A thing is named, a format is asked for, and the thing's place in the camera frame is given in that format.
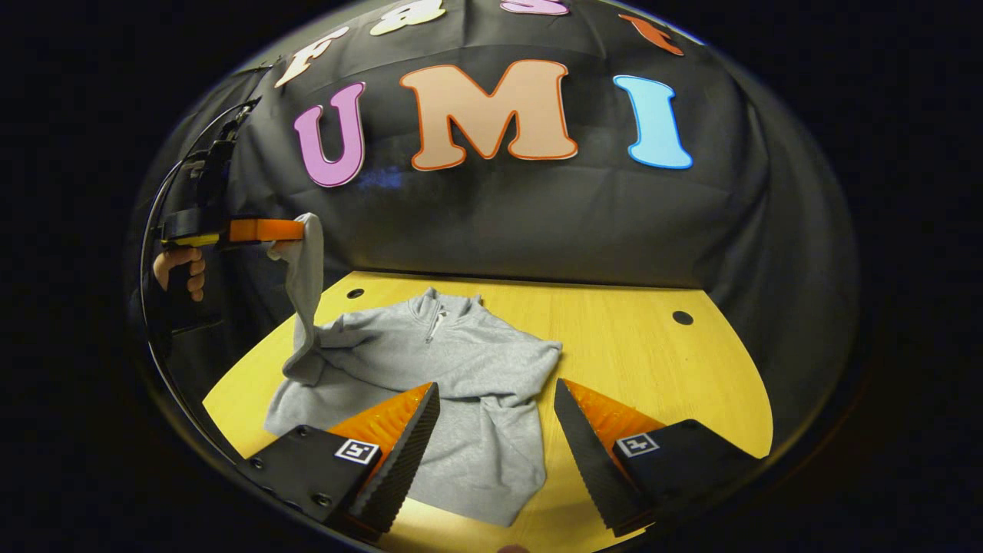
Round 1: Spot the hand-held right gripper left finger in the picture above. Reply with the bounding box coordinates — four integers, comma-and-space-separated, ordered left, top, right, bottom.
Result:
237, 382, 442, 538

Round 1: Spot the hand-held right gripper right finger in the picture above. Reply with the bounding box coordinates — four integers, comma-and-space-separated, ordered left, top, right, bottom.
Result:
553, 378, 763, 538

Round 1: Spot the grey zip-neck sweatshirt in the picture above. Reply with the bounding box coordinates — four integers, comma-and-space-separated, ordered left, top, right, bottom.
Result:
263, 213, 564, 528

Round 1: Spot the black backdrop cloth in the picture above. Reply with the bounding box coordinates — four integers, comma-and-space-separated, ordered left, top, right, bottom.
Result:
131, 0, 859, 454

